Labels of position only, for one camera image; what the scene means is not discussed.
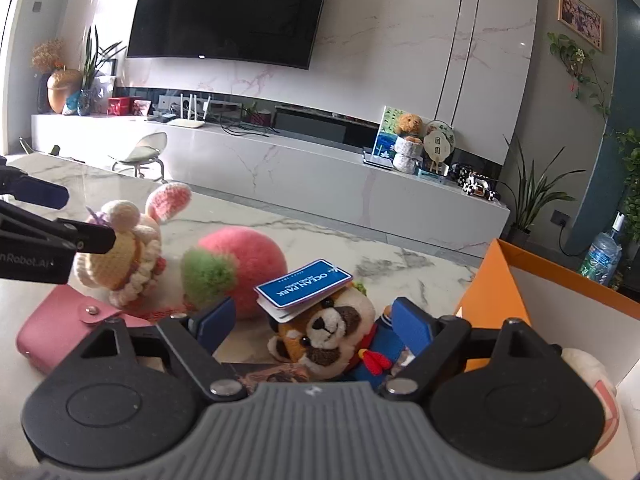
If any black cable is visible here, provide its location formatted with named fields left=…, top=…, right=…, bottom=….
left=219, top=114, right=282, bottom=139

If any brown round vase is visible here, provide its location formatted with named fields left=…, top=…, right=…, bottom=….
left=47, top=68, right=84, bottom=115

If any white router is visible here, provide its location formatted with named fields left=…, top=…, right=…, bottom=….
left=167, top=92, right=214, bottom=129

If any large water bottle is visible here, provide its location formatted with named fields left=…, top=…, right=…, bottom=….
left=579, top=212, right=626, bottom=289

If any potted long-leaf plant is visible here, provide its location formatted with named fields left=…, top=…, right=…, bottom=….
left=500, top=135, right=587, bottom=249

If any green plant in blue vase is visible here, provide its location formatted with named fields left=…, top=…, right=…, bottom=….
left=79, top=25, right=127, bottom=116

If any hanging vine plant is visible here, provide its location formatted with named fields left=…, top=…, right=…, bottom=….
left=547, top=32, right=614, bottom=122

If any green landscape painting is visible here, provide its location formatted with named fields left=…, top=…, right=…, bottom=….
left=372, top=106, right=417, bottom=167

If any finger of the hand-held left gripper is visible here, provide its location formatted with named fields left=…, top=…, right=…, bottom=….
left=0, top=156, right=70, bottom=210
left=0, top=202, right=117, bottom=257

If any dried flower bunch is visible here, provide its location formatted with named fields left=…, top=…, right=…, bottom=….
left=31, top=38, right=66, bottom=75

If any leafy green houseplant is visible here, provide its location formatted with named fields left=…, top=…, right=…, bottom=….
left=615, top=127, right=640, bottom=247

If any pink fuzzy strawberry plush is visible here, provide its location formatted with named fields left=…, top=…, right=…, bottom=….
left=181, top=226, right=289, bottom=321

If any white and pink plush toy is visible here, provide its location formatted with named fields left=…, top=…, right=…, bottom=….
left=560, top=347, right=622, bottom=457

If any pink leather wallet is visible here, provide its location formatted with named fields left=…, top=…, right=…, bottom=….
left=15, top=285, right=167, bottom=376

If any round paper fan on stand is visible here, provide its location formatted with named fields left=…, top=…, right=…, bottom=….
left=423, top=120, right=457, bottom=177

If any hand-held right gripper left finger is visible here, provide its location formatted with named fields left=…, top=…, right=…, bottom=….
left=80, top=296, right=247, bottom=402

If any orange cardboard box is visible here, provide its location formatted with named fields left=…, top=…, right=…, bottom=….
left=452, top=238, right=640, bottom=403

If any wooden framed wall picture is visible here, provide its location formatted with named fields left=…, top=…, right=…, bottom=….
left=557, top=0, right=605, bottom=52

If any grey swivel chair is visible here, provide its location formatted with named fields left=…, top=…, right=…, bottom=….
left=109, top=132, right=169, bottom=184

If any crocheted bunny doll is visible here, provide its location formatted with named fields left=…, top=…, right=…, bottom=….
left=74, top=181, right=194, bottom=309

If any red panda plush toy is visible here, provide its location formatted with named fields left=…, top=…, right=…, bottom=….
left=254, top=259, right=416, bottom=386

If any brown teddy bear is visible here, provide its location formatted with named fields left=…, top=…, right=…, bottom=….
left=394, top=112, right=425, bottom=145

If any white marble television cabinet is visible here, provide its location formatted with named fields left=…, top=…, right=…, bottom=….
left=31, top=112, right=511, bottom=247

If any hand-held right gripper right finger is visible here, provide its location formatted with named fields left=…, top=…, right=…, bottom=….
left=380, top=297, right=563, bottom=401

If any black wall television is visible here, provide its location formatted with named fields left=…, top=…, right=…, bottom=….
left=126, top=0, right=335, bottom=70

